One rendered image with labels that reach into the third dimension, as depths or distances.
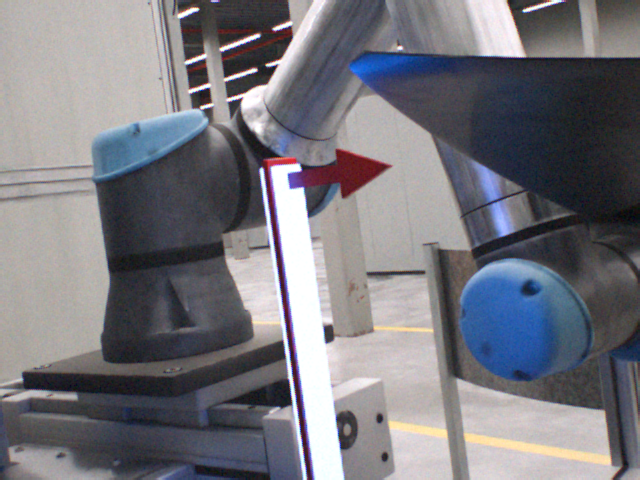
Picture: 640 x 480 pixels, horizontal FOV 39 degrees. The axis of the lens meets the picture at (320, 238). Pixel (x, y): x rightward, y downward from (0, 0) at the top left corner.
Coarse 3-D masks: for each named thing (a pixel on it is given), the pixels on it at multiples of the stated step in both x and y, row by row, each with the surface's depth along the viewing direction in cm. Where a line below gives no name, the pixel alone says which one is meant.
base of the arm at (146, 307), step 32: (128, 256) 85; (160, 256) 84; (192, 256) 85; (224, 256) 89; (128, 288) 85; (160, 288) 84; (192, 288) 84; (224, 288) 87; (128, 320) 84; (160, 320) 83; (192, 320) 83; (224, 320) 85; (128, 352) 84; (160, 352) 83; (192, 352) 83
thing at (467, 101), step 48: (384, 96) 34; (432, 96) 33; (480, 96) 33; (528, 96) 32; (576, 96) 32; (624, 96) 32; (480, 144) 40; (528, 144) 39; (576, 144) 39; (624, 144) 39; (576, 192) 45; (624, 192) 45
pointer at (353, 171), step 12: (336, 156) 42; (348, 156) 42; (360, 156) 42; (324, 168) 43; (336, 168) 43; (348, 168) 42; (360, 168) 42; (372, 168) 41; (384, 168) 41; (288, 180) 44; (300, 180) 44; (312, 180) 43; (324, 180) 43; (336, 180) 43; (348, 180) 42; (360, 180) 42; (372, 180) 42; (348, 192) 42
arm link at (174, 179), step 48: (96, 144) 86; (144, 144) 83; (192, 144) 86; (240, 144) 90; (96, 192) 87; (144, 192) 84; (192, 192) 85; (240, 192) 89; (144, 240) 84; (192, 240) 85
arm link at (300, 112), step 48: (336, 0) 81; (384, 0) 79; (288, 48) 88; (336, 48) 83; (384, 48) 84; (288, 96) 87; (336, 96) 86; (288, 144) 89; (336, 144) 93; (336, 192) 99
